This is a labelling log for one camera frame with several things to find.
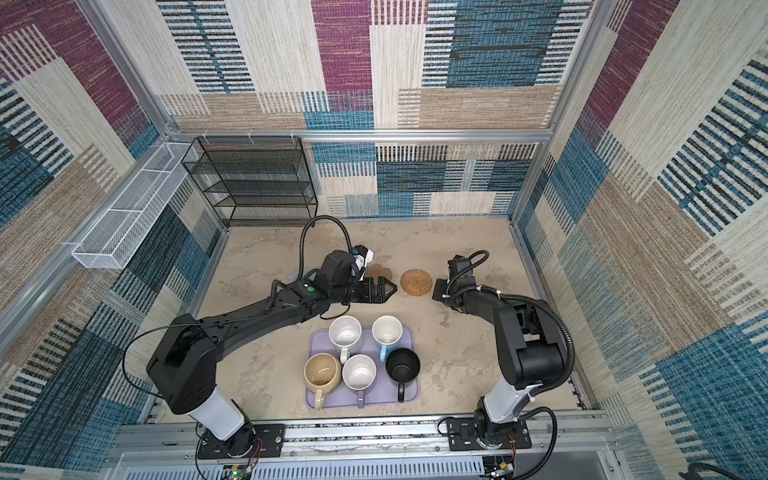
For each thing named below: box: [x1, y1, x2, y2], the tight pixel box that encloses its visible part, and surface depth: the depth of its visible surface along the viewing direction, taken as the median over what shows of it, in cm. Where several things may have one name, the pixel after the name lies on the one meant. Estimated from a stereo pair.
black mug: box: [385, 348, 421, 403], surface depth 79 cm
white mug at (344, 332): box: [328, 315, 362, 364], surface depth 85 cm
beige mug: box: [303, 353, 342, 411], surface depth 77 cm
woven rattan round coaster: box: [400, 268, 433, 297], surface depth 104 cm
